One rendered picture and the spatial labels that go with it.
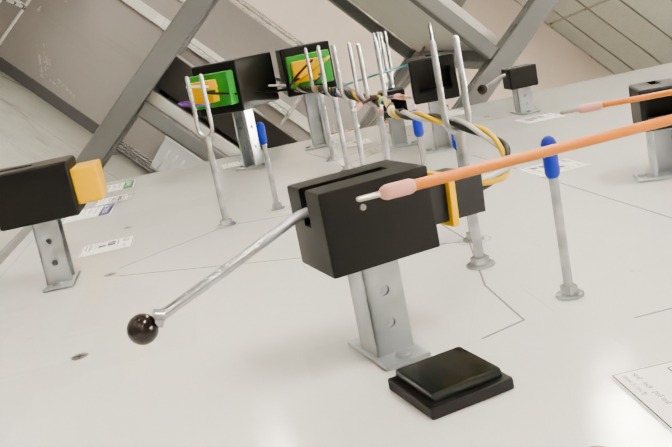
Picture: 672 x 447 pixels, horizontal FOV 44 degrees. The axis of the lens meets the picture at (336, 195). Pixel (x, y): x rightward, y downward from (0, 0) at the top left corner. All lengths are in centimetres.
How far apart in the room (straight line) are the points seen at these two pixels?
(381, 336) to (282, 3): 764
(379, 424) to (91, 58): 788
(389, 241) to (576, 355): 10
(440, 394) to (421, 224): 9
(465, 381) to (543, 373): 4
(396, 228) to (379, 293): 3
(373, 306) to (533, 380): 8
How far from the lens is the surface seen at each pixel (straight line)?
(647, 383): 36
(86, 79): 818
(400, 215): 39
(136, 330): 37
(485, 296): 48
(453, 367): 37
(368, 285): 40
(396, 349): 41
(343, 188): 37
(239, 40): 799
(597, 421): 34
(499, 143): 48
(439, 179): 29
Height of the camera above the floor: 114
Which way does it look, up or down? 2 degrees down
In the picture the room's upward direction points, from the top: 35 degrees clockwise
